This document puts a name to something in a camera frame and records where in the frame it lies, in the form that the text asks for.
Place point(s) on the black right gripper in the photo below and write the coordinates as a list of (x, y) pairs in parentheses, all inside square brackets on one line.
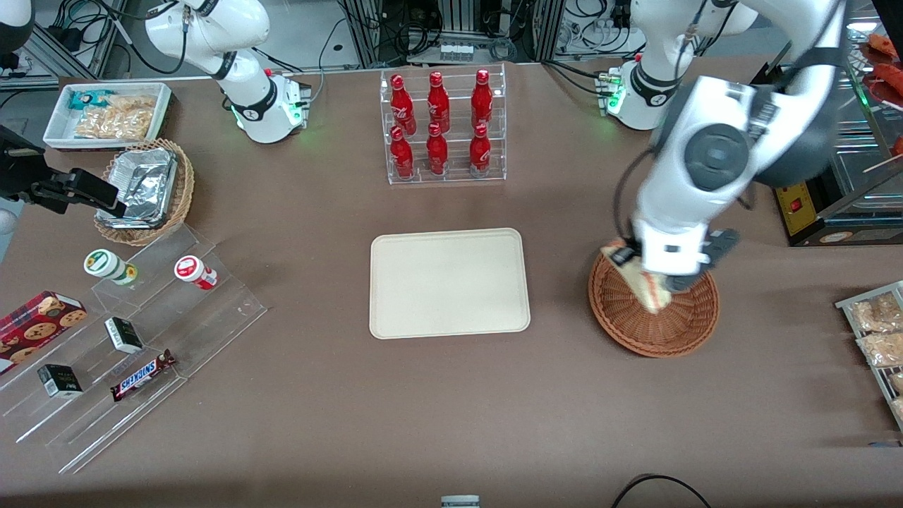
[(19, 174)]

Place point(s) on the teal snack packet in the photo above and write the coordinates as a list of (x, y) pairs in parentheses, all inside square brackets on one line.
[(88, 99)]

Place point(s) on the tray of packaged snacks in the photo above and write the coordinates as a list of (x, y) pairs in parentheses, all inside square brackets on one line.
[(846, 305)]

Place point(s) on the black food warmer cabinet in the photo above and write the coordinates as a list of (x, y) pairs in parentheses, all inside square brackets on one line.
[(832, 212)]

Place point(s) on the aluminium frame post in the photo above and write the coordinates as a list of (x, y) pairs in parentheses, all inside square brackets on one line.
[(544, 28), (363, 32)]

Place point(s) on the red lid white jar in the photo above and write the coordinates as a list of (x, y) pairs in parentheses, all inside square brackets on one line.
[(194, 271)]

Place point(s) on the small black carton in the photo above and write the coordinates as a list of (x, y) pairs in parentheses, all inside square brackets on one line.
[(60, 381), (124, 335)]

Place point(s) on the cream plastic serving tray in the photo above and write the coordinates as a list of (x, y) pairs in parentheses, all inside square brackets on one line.
[(449, 283)]

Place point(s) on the clear bag of snacks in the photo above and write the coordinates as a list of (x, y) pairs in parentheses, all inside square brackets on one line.
[(899, 409), (876, 314), (883, 349), (897, 382)]

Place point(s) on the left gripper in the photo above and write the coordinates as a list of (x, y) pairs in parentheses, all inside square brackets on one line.
[(624, 254)]

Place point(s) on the white power strip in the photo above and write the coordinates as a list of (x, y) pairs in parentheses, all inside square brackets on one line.
[(600, 32)]

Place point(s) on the triangle sandwich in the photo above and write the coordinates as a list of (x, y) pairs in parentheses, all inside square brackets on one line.
[(652, 293)]

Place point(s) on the red plaid cookie box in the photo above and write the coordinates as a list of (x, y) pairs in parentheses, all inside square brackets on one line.
[(39, 324)]

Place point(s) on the clear bag of crackers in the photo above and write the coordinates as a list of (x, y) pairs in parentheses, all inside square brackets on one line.
[(113, 125), (134, 104)]

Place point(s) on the small grey box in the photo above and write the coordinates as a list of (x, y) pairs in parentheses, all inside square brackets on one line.
[(460, 502)]

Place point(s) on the round brown wicker basket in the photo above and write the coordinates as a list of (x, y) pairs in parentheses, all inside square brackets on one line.
[(656, 335)]

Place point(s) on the snickers chocolate bar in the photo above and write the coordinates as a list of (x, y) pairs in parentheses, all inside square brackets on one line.
[(141, 375)]

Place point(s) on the silver foil container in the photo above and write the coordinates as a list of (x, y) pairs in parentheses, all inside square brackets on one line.
[(141, 183)]

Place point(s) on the green lid white jar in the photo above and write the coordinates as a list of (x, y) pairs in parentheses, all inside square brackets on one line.
[(107, 266)]

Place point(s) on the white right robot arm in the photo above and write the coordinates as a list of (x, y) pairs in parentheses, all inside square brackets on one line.
[(247, 85)]

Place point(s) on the red cola bottle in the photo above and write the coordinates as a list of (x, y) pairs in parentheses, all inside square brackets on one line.
[(480, 152), (402, 104), (437, 152), (402, 155), (438, 102), (482, 99)]

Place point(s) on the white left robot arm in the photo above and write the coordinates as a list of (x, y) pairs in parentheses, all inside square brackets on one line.
[(719, 152)]

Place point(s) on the clear acrylic step display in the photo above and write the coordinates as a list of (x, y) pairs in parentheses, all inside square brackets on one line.
[(211, 310)]

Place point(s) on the clear acrylic bottle rack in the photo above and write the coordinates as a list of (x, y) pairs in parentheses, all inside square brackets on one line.
[(444, 176)]

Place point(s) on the white rectangular plastic bin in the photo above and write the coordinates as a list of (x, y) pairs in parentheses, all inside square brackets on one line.
[(56, 134)]

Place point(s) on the light wicker basket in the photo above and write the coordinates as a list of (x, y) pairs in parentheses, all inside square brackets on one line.
[(180, 204)]

